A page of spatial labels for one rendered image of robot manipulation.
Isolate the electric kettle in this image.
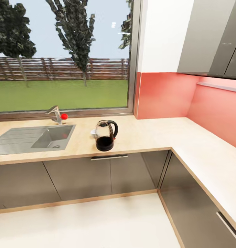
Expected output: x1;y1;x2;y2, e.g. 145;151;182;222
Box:
95;120;118;152

